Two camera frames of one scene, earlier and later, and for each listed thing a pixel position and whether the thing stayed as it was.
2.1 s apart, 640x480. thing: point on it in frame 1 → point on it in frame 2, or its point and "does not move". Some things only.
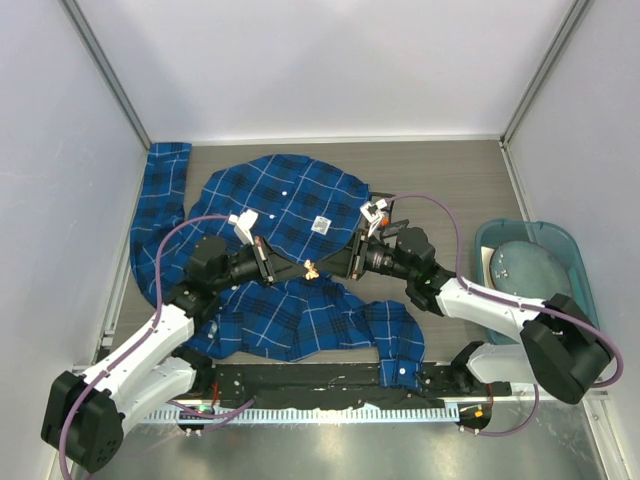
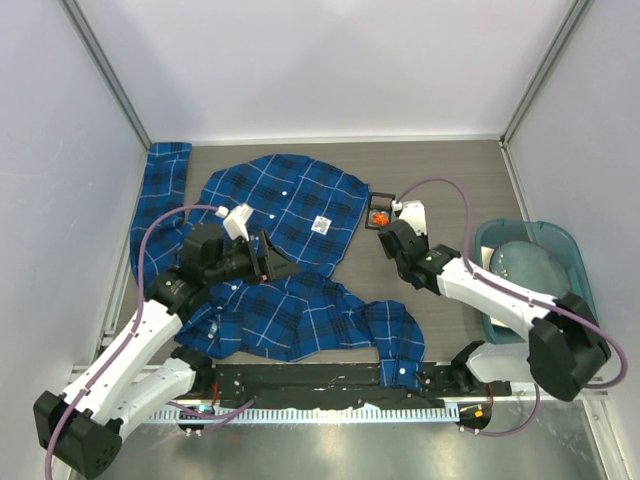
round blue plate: (528, 270) does not move
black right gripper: (350, 261) → (424, 238)
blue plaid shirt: (308, 217) does not move
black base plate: (333, 384) does not move
